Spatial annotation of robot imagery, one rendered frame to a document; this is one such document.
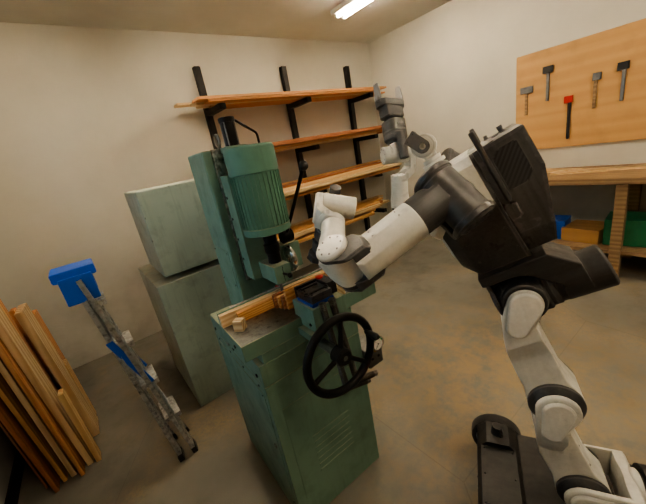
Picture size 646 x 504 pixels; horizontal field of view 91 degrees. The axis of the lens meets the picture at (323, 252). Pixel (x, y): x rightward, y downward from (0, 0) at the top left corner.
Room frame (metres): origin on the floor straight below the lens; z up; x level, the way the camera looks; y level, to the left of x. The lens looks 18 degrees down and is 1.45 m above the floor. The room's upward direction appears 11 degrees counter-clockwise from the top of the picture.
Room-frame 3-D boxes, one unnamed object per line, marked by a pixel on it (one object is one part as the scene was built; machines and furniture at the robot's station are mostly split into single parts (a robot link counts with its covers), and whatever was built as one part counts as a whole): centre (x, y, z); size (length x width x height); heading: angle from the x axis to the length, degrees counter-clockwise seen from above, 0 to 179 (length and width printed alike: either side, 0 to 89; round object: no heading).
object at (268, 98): (3.91, -0.10, 1.20); 2.71 x 0.56 x 2.40; 126
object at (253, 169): (1.16, 0.19, 1.35); 0.18 x 0.18 x 0.31
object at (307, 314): (1.02, 0.05, 0.91); 0.15 x 0.14 x 0.09; 123
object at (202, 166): (1.40, 0.35, 1.16); 0.22 x 0.22 x 0.72; 33
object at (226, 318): (1.20, 0.16, 0.92); 0.60 x 0.02 x 0.05; 123
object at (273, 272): (1.18, 0.20, 1.03); 0.14 x 0.07 x 0.09; 33
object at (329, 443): (1.26, 0.25, 0.36); 0.58 x 0.45 x 0.71; 33
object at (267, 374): (1.26, 0.25, 0.76); 0.57 x 0.45 x 0.09; 33
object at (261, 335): (1.09, 0.09, 0.87); 0.61 x 0.30 x 0.06; 123
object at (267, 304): (1.22, 0.09, 0.92); 0.62 x 0.02 x 0.04; 123
